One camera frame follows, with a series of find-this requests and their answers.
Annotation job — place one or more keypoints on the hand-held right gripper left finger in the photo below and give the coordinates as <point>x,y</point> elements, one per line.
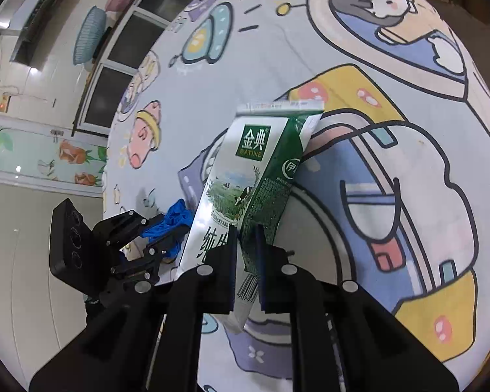
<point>222,277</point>

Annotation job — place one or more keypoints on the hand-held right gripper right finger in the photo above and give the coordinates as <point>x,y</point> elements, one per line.
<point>261,269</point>

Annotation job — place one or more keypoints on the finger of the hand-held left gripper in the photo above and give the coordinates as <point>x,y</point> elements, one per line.
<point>122,228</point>
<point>147,263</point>

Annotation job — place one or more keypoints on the green and white milk carton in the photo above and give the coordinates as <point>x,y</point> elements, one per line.
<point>228,171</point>

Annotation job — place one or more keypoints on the floral glass door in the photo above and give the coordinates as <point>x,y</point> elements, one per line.
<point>45,155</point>

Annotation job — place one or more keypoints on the kitchen cabinet with glass doors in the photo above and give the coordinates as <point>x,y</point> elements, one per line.
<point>106,90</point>

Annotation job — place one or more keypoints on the blue plastic basin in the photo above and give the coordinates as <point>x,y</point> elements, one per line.
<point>89,36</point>

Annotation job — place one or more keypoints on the cartoon printed tablecloth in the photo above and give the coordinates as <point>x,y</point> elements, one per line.
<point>269,49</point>

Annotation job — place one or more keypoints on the silver range hood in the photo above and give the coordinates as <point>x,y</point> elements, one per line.
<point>26,28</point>

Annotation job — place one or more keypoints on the wall socket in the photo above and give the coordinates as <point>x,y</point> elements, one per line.
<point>4,104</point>

